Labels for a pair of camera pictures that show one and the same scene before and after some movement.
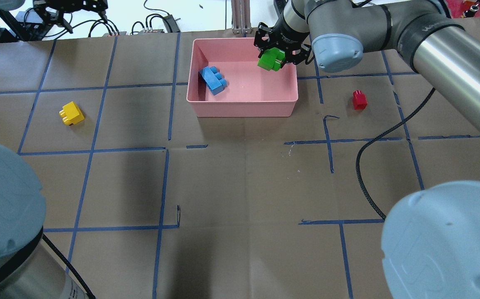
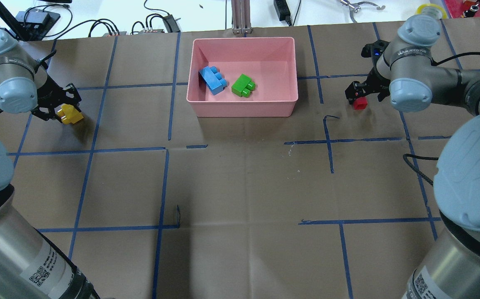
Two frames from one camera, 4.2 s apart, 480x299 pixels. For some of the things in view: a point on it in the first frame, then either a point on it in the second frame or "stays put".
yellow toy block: [71, 113] stays put
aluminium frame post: [241, 17] stays put
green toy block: [272, 59] to [243, 86]
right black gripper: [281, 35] to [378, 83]
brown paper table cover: [144, 200] stays put
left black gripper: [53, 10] to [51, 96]
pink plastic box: [251, 90] stays put
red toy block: [359, 100] stays put
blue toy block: [213, 79] stays put
